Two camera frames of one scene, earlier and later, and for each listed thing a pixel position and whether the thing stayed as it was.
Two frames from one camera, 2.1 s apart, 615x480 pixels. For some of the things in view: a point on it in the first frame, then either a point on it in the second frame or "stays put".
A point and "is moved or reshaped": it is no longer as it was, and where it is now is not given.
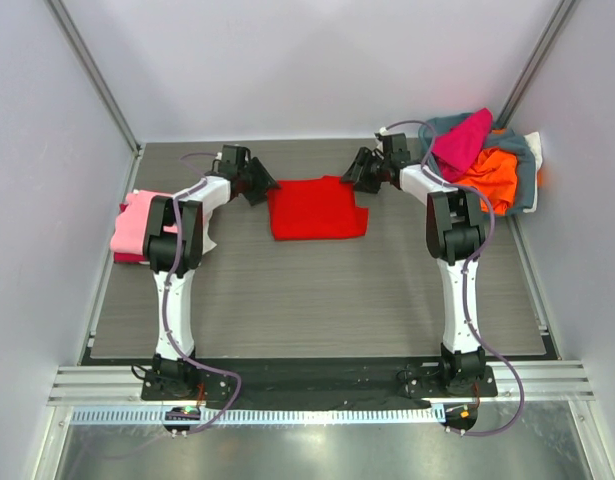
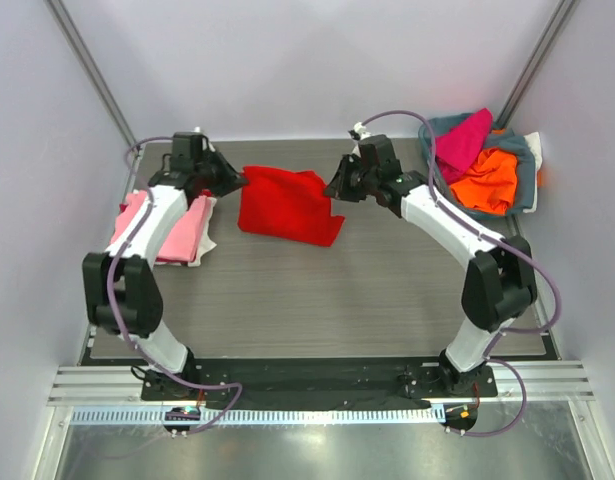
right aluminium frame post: [534, 65] stays put
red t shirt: [316, 209] is moved or reshaped
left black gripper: [263, 179] -> [231, 180]
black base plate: [316, 379] stays put
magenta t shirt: [455, 151] stays put
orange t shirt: [495, 174] stays put
